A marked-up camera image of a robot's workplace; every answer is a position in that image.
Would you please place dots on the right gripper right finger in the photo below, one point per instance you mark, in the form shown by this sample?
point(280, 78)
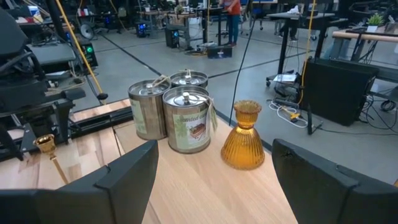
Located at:
point(311, 193)

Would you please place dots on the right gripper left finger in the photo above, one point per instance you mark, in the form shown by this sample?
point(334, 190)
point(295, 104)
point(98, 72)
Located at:
point(124, 193)

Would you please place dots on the silver scented candle tin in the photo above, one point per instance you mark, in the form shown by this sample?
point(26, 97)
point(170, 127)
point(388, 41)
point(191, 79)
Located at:
point(149, 118)
point(189, 79)
point(186, 124)

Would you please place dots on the amber ribbed glass candle holder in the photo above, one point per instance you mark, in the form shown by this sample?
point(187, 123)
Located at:
point(242, 146)

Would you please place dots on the brass candlestick holder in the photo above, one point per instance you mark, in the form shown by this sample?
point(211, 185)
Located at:
point(46, 143)

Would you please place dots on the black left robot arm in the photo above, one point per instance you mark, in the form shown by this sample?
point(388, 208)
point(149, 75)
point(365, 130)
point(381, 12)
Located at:
point(18, 96)

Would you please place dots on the black stand leg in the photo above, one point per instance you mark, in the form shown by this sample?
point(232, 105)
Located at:
point(309, 121)

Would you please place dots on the wooden shelf riser black legs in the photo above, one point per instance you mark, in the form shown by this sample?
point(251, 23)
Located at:
point(202, 186)

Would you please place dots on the black equipment box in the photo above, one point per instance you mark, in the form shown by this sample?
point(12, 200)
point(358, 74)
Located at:
point(337, 90)

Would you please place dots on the black computer tower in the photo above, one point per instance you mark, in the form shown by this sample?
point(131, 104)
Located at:
point(172, 37)
point(90, 54)
point(141, 29)

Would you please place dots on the black round fan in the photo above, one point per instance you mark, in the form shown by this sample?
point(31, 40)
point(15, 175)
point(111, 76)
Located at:
point(87, 31)

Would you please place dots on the wooden table top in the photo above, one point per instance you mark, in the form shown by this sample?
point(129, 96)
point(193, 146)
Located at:
point(367, 36)

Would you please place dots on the black floor box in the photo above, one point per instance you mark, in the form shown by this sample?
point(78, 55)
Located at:
point(219, 52)

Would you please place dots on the black standing desk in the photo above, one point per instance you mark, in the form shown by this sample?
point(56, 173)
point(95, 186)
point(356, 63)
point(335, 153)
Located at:
point(298, 15)

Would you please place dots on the small potted green plant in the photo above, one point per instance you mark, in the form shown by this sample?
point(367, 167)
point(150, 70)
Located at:
point(374, 22)

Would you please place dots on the person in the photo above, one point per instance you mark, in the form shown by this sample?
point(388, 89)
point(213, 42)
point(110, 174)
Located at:
point(232, 25)

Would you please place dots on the black aluminium table frame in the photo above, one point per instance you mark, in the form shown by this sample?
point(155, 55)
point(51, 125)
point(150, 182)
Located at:
point(102, 117)

